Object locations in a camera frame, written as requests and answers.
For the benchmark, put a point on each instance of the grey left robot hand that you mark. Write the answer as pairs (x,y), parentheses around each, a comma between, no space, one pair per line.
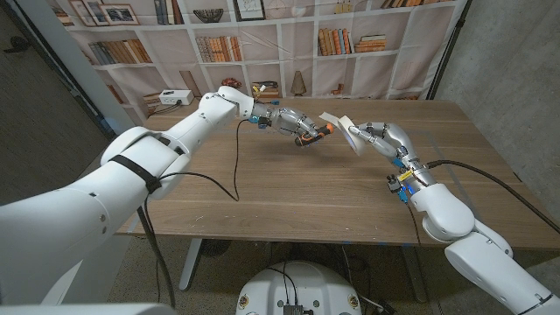
(291,121)

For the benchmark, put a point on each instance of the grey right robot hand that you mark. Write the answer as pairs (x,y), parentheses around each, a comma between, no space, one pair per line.
(394,140)

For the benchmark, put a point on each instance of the orange black screwdriver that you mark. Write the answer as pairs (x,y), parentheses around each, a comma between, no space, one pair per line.
(322,130)

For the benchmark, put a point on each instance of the white masking tape roll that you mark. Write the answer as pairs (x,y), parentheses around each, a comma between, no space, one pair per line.
(345,122)

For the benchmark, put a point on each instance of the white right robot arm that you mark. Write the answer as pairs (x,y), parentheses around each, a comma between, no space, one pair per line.
(481,267)

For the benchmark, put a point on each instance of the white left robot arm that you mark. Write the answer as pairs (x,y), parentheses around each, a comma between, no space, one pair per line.
(65,236)

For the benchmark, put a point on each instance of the printed bookshelf backdrop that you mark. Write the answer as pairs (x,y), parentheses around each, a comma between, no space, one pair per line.
(297,52)

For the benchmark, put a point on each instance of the black backdrop stand pole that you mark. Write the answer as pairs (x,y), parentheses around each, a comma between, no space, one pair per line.
(448,48)

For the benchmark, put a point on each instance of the white power strip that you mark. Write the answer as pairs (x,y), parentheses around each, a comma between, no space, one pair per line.
(176,97)

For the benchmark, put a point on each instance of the grey table leg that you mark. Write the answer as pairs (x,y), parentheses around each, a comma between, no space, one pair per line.
(413,275)

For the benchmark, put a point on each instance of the black round table foot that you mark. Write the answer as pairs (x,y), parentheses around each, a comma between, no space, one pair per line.
(216,248)

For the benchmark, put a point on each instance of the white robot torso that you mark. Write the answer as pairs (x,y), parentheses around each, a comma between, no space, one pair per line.
(302,284)

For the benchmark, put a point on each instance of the white table leg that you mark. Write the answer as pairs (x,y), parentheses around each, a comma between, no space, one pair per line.
(190,267)

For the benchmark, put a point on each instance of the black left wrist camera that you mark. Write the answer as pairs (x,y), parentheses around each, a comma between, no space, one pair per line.
(261,122)

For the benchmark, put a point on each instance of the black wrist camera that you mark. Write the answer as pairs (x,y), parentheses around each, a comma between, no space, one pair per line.
(261,122)
(394,184)

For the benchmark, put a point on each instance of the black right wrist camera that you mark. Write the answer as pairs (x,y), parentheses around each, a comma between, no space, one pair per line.
(394,184)

